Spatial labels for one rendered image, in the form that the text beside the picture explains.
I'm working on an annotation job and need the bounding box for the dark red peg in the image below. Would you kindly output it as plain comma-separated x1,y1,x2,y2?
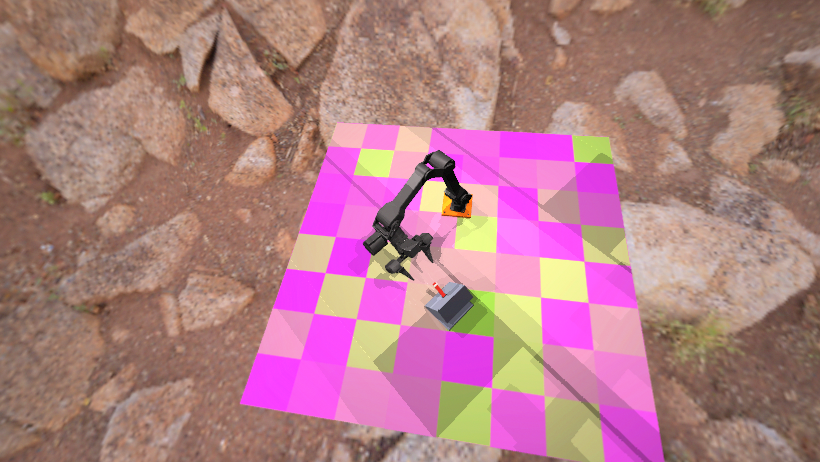
432,282,445,297

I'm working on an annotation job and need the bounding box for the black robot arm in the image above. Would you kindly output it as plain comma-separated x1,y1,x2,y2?
363,150,472,258

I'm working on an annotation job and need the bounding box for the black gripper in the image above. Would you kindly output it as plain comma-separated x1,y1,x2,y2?
385,232,434,281

